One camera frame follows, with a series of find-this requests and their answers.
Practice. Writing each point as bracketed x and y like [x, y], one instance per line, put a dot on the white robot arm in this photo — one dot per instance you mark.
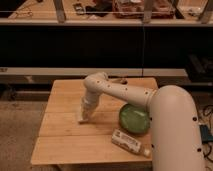
[174, 124]

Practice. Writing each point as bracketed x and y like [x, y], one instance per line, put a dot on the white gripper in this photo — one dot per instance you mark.
[88, 107]

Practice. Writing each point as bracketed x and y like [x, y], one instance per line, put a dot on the dark object on counter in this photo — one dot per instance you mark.
[79, 9]

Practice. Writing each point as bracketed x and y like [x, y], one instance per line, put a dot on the green bowl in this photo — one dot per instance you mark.
[133, 119]

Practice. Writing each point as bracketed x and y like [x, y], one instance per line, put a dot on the red tray on counter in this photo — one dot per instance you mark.
[136, 8]

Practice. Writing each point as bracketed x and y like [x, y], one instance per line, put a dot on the brown chocolate bar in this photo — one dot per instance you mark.
[120, 80]

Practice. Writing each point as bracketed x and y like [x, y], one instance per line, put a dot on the wooden table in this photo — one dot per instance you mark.
[62, 140]

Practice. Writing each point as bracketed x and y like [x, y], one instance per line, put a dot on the clear plastic bottle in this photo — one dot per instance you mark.
[129, 143]

